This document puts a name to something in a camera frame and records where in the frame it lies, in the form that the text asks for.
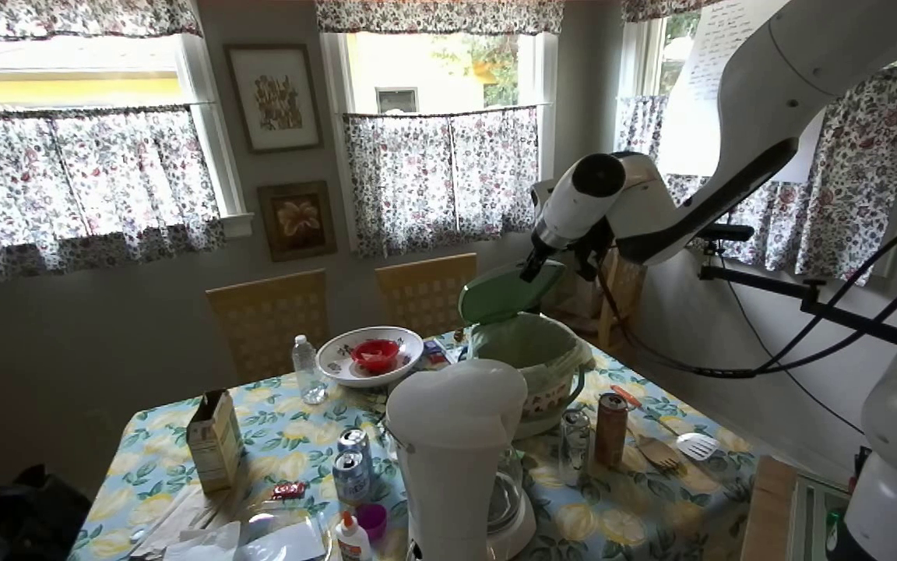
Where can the orange tall drink can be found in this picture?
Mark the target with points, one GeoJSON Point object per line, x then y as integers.
{"type": "Point", "coordinates": [611, 429]}

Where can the white coffee maker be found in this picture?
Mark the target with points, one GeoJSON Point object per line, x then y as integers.
{"type": "Point", "coordinates": [453, 431]}

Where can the middle floral curtain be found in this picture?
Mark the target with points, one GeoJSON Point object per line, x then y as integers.
{"type": "Point", "coordinates": [431, 181]}

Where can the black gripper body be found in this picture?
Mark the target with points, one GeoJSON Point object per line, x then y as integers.
{"type": "Point", "coordinates": [581, 255]}

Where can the left floral curtain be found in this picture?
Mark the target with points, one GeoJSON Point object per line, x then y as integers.
{"type": "Point", "coordinates": [99, 189]}

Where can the brown paper carton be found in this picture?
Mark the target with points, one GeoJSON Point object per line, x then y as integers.
{"type": "Point", "coordinates": [214, 442]}

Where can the blue patterned can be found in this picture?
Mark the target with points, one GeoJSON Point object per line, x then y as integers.
{"type": "Point", "coordinates": [353, 477]}

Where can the wooden spatula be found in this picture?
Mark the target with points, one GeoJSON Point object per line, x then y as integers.
{"type": "Point", "coordinates": [659, 455]}

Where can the white plate with red food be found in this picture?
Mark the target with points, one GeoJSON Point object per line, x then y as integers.
{"type": "Point", "coordinates": [370, 357]}

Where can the green bin lid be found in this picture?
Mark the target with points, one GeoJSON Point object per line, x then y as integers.
{"type": "Point", "coordinates": [506, 292]}

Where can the white bin with liner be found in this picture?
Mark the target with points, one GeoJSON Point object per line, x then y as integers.
{"type": "Point", "coordinates": [550, 357]}

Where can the black camera arm stand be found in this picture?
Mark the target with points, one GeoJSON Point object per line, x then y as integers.
{"type": "Point", "coordinates": [806, 293]}

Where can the white glue bottle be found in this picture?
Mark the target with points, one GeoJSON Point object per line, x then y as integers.
{"type": "Point", "coordinates": [353, 540]}

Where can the framed botanical picture upper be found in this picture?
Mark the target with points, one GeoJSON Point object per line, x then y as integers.
{"type": "Point", "coordinates": [276, 95]}

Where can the right wooden chair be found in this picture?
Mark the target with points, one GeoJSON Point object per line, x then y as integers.
{"type": "Point", "coordinates": [425, 293]}

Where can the left wooden chair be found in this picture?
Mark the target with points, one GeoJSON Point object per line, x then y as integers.
{"type": "Point", "coordinates": [258, 319]}

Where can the framed dark picture lower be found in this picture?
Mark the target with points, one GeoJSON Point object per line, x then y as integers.
{"type": "Point", "coordinates": [297, 219]}

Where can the purple small cup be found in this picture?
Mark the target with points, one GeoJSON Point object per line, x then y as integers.
{"type": "Point", "coordinates": [371, 520]}

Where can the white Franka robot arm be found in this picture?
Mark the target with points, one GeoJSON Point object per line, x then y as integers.
{"type": "Point", "coordinates": [771, 90]}

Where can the silver drink can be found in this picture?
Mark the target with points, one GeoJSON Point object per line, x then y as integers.
{"type": "Point", "coordinates": [355, 442]}

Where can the right floral curtain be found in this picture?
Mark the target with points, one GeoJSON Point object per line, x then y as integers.
{"type": "Point", "coordinates": [827, 215]}

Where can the wooden chair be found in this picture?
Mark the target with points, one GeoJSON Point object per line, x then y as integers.
{"type": "Point", "coordinates": [258, 319]}
{"type": "Point", "coordinates": [425, 293]}

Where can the clear plastic water bottle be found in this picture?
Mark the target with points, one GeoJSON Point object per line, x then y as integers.
{"type": "Point", "coordinates": [307, 373]}

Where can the floral curtain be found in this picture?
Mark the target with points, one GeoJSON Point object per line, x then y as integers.
{"type": "Point", "coordinates": [431, 181]}
{"type": "Point", "coordinates": [99, 189]}
{"type": "Point", "coordinates": [827, 215]}

